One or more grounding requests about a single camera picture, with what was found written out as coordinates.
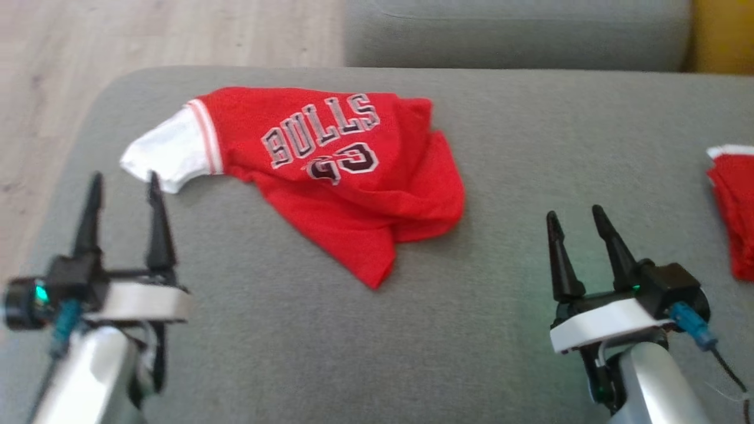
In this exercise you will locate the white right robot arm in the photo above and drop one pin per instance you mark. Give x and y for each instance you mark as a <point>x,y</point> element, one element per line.
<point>654,388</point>

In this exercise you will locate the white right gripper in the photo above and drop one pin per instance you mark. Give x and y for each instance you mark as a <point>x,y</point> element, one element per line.
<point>601,324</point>

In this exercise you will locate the red Bulls shorts white trim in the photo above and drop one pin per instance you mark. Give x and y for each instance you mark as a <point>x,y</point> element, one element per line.
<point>739,206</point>

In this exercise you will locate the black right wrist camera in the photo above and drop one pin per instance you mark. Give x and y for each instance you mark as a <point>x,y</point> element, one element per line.
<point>671,288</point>

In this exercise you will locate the grey sofa back cushion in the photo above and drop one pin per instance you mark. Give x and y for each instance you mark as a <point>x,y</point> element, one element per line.
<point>500,35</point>

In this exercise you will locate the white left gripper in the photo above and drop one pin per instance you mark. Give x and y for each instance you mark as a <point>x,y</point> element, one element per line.
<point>147,303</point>

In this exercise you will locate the grey fabric sofa seat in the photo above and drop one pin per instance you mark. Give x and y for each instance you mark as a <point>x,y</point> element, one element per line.
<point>500,176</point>

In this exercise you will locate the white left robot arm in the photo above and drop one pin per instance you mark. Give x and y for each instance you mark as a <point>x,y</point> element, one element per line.
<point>94,377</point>

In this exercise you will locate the yellow cushion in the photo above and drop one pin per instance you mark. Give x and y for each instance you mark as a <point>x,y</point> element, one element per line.
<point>724,35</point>

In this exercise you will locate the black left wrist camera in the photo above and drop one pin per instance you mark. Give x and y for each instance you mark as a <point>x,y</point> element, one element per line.
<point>70,282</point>

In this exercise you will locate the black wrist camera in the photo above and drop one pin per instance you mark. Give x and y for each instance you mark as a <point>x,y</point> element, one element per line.
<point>671,288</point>
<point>70,282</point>

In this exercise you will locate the red Bulls jersey white sleeves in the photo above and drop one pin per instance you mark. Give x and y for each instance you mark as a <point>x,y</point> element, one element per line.
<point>365,224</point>

